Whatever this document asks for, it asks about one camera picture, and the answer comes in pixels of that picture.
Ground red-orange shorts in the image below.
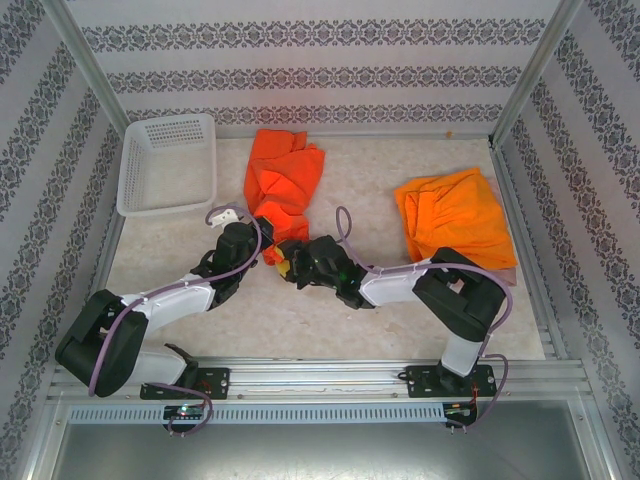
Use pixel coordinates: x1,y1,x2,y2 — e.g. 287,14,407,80
243,128,327,267

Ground yellow-orange shorts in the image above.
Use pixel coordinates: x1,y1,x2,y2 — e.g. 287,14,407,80
393,167,519,271

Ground pink shorts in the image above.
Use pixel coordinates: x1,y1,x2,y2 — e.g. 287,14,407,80
487,174,521,289

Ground white plastic basket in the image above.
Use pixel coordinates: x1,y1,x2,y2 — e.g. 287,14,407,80
116,113,219,217

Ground left controller board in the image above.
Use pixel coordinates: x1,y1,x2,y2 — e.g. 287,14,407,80
163,404,207,420

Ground controller board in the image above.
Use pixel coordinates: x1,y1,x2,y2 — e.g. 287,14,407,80
443,401,479,419
163,404,207,420

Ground grey metal sheet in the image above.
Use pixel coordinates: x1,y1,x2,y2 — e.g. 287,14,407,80
49,423,606,480

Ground right controller board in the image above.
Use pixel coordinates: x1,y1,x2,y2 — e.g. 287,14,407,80
443,401,479,419

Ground aluminium mounting rail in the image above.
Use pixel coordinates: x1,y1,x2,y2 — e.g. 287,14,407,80
47,355,604,401

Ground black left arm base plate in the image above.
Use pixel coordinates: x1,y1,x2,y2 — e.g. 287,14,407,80
139,367,231,401

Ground aluminium back rail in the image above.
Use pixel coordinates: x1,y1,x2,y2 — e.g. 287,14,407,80
219,127,494,142

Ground slotted grey cable duct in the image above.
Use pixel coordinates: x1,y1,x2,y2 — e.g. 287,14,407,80
67,403,446,425

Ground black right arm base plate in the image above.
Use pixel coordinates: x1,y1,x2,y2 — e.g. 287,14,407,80
405,363,497,400

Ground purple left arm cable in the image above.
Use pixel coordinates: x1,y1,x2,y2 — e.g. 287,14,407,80
88,202,266,439

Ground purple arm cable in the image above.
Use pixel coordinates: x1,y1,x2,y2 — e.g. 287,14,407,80
335,206,516,432
88,202,266,439

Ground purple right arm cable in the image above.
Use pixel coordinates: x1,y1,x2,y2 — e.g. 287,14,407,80
335,206,516,432

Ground aluminium corner post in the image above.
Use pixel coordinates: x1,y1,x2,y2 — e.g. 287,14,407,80
489,0,584,146
42,0,135,147

